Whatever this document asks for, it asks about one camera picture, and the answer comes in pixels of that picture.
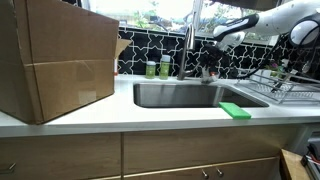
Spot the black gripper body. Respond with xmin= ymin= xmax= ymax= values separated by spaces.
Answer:
xmin=199 ymin=43 xmax=229 ymax=70

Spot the green sponge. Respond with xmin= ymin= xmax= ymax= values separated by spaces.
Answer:
xmin=218 ymin=101 xmax=252 ymax=120

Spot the stainless steel sink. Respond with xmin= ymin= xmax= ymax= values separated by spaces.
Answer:
xmin=133 ymin=82 xmax=270 ymax=109

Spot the steel gooseneck faucet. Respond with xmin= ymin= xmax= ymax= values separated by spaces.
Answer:
xmin=176 ymin=23 xmax=198 ymax=81

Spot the tall green soap bottle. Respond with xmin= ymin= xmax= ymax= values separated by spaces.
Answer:
xmin=159 ymin=54 xmax=172 ymax=81

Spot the white utensil holder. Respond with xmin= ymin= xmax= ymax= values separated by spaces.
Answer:
xmin=250 ymin=68 xmax=273 ymax=83

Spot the short green soap bottle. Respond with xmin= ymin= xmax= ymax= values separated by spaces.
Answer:
xmin=145 ymin=60 xmax=157 ymax=80

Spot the small pink flower plant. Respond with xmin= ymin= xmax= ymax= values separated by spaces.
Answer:
xmin=266 ymin=59 xmax=285 ymax=73

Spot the metal dish drying rack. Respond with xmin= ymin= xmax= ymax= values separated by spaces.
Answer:
xmin=234 ymin=68 xmax=320 ymax=106

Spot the wooden base cabinet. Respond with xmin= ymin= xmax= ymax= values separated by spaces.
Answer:
xmin=0 ymin=123 xmax=320 ymax=180

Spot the wooden robot platform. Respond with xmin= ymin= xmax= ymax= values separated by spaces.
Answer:
xmin=279 ymin=148 xmax=312 ymax=180

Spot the dark equipment beside platform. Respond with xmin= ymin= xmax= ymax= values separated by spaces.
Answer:
xmin=300 ymin=131 xmax=320 ymax=180

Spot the large cardboard box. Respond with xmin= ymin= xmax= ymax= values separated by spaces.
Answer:
xmin=0 ymin=0 xmax=133 ymax=126

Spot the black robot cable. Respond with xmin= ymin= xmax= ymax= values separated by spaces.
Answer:
xmin=235 ymin=33 xmax=292 ymax=80

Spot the black handled knife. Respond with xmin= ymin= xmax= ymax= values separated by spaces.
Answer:
xmin=270 ymin=69 xmax=298 ymax=94

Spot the window with white frame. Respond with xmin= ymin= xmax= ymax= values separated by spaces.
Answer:
xmin=81 ymin=0 xmax=291 ymax=47

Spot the metal drawer handle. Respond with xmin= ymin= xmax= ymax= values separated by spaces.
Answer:
xmin=0 ymin=162 xmax=17 ymax=175

